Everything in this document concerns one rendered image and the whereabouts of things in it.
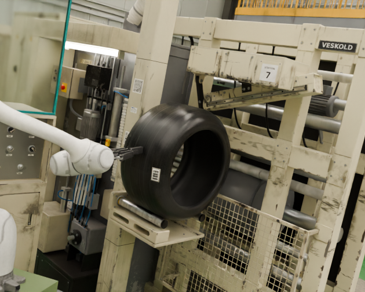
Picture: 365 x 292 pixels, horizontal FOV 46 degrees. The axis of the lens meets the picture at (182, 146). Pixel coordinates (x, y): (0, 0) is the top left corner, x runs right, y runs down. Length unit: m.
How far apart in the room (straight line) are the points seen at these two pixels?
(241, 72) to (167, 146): 0.57
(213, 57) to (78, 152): 1.04
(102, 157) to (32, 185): 0.96
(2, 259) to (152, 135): 0.81
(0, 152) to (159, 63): 0.93
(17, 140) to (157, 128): 0.79
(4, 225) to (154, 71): 1.12
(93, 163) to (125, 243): 1.02
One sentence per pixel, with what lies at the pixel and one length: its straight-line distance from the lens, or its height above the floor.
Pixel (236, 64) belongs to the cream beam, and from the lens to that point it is 2.24.
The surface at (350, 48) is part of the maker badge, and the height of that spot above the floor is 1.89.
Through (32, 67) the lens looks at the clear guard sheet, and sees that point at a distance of 2.35.
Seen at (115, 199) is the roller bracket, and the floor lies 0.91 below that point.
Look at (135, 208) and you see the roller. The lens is 2.23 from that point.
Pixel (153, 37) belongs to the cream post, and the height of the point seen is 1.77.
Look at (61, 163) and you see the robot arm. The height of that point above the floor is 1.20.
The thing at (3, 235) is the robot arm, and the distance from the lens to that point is 1.67.
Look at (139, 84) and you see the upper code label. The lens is 2.33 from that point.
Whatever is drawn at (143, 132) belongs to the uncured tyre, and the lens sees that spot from 2.03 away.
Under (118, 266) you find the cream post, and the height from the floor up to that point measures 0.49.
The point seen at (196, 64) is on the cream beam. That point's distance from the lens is 2.42.
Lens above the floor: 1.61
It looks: 9 degrees down
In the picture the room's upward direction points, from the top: 11 degrees clockwise
